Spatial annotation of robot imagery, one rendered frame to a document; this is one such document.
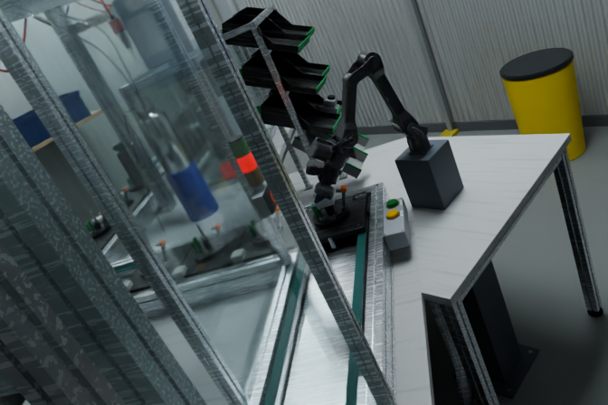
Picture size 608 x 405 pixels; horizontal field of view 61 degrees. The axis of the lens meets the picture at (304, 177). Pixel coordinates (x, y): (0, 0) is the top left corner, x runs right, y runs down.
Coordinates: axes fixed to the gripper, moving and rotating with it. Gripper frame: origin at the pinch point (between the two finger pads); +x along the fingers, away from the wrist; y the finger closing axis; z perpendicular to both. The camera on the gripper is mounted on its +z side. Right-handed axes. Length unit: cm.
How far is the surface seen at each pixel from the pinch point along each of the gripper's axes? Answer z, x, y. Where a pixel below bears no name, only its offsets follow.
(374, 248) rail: -19.2, -3.6, 24.0
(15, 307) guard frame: 32, -59, 133
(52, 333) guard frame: 30, -57, 132
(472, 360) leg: -58, 8, 39
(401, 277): -30.0, -0.6, 28.0
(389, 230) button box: -22.5, -7.2, 16.8
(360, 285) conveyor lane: -17.3, 0.3, 38.3
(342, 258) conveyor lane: -14.1, 8.5, 18.3
